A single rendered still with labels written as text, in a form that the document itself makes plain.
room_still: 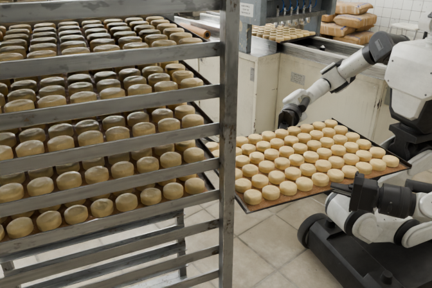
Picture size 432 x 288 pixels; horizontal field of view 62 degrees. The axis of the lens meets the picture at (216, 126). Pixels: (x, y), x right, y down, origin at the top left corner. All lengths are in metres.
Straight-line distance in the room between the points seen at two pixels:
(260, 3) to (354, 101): 0.75
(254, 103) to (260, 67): 0.24
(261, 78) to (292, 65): 0.20
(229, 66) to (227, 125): 0.13
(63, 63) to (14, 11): 0.11
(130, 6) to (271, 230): 1.67
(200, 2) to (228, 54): 0.11
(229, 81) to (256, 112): 1.61
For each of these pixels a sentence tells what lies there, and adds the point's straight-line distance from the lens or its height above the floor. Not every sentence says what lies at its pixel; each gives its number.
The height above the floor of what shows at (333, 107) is 0.61.
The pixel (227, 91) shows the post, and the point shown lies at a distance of 0.74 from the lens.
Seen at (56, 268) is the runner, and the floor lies 0.78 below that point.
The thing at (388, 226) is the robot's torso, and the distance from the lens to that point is 1.75.
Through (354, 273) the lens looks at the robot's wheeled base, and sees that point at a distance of 1.75.
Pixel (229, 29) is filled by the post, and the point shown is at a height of 1.27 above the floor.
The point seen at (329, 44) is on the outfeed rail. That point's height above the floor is 0.87.
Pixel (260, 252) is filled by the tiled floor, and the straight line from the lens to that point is 2.00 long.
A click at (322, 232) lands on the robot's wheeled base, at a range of 1.87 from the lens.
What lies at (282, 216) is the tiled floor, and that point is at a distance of 2.23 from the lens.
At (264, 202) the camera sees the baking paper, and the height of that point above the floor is 0.78.
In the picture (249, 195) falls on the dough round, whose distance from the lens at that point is 1.03.
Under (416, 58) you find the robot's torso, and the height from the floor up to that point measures 1.07.
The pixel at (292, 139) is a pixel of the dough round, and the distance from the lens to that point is 1.33.
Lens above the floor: 1.41
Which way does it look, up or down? 26 degrees down
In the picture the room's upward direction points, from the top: straight up
